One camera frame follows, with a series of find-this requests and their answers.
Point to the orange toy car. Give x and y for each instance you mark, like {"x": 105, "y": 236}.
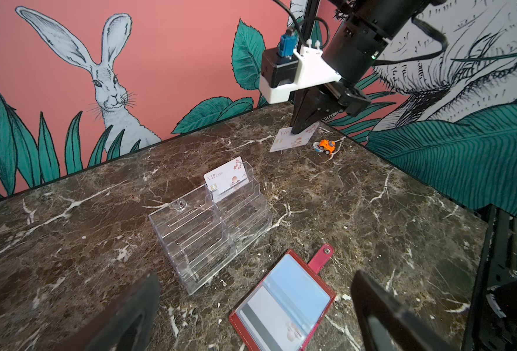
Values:
{"x": 324, "y": 146}

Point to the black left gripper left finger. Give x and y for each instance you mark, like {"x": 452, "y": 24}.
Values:
{"x": 125, "y": 324}

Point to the magnetic stripe card in holder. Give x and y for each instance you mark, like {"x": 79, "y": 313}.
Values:
{"x": 268, "y": 324}

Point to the clear acrylic card display rack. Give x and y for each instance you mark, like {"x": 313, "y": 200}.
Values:
{"x": 202, "y": 231}

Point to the white credit card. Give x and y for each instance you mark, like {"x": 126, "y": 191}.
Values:
{"x": 226, "y": 176}

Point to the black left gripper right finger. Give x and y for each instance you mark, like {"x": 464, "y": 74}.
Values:
{"x": 385, "y": 323}

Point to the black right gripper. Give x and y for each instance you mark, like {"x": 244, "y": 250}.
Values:
{"x": 323, "y": 101}

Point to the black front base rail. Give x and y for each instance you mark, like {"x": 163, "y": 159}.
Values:
{"x": 492, "y": 318}

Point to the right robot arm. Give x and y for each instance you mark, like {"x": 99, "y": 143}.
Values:
{"x": 354, "y": 49}

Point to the red leather card holder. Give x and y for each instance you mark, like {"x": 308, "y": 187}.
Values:
{"x": 298, "y": 288}

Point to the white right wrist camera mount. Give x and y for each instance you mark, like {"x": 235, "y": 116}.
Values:
{"x": 285, "y": 70}

